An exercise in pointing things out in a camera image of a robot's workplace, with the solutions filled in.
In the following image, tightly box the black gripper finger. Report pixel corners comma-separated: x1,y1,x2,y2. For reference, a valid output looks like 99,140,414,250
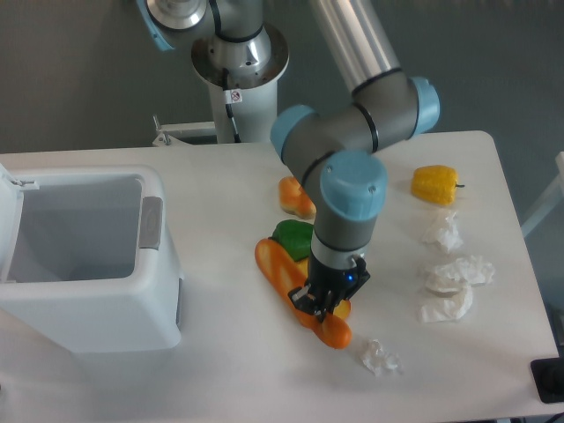
287,284,318,315
315,290,340,323

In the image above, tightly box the yellow bell pepper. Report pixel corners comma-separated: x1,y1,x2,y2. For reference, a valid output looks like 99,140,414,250
411,165,464,206

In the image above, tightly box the upper crumpled white tissue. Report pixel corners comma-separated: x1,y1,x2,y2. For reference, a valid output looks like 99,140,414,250
421,210,464,255

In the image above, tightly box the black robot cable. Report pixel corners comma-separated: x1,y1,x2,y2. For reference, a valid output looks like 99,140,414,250
222,68,242,144

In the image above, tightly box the yellow toast bread slice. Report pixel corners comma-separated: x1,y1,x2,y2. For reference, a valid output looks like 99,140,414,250
295,258,352,320

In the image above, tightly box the middle crumpled white tissue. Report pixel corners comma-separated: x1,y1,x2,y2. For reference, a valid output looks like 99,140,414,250
417,256,495,323

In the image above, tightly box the round knotted bread roll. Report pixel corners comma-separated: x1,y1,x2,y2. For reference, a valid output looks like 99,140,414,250
278,176,316,219

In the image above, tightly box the white frame at right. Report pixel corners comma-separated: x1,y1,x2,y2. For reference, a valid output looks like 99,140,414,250
521,152,563,238

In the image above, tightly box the long orange baguette bread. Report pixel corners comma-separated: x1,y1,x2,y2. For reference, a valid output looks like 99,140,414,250
255,239,353,350

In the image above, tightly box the black device at edge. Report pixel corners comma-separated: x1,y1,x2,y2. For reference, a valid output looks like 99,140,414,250
530,357,563,404

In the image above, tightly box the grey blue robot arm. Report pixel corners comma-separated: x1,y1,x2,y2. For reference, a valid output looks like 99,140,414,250
137,1,440,320

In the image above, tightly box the white open trash bin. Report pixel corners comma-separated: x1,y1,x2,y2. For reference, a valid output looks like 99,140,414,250
1,165,183,353

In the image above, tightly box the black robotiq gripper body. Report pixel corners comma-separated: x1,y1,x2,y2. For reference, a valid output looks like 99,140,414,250
306,256,370,308

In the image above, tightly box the small crumpled white tissue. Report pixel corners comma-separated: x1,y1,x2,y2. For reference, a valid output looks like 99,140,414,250
359,339,403,376

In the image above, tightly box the green bell pepper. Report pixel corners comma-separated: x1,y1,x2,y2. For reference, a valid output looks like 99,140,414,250
271,219,314,262

